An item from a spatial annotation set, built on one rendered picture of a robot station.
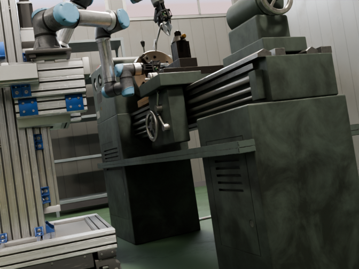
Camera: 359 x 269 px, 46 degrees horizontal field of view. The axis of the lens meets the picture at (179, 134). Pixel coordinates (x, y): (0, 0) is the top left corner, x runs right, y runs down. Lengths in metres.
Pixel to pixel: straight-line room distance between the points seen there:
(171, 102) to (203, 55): 4.81
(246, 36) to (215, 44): 5.18
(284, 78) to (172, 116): 0.64
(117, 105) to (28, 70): 0.86
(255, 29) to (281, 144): 0.46
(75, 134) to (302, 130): 4.86
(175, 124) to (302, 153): 0.67
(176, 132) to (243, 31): 0.56
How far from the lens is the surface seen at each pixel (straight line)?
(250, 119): 1.44
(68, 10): 2.27
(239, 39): 1.77
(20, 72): 2.15
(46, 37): 2.33
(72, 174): 6.12
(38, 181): 2.41
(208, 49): 6.83
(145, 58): 2.75
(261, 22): 1.68
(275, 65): 1.53
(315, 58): 1.65
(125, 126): 2.82
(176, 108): 1.99
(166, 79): 1.96
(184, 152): 1.78
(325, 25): 5.43
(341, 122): 1.68
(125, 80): 2.50
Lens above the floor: 0.55
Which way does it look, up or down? 2 degrees up
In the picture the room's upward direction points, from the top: 8 degrees counter-clockwise
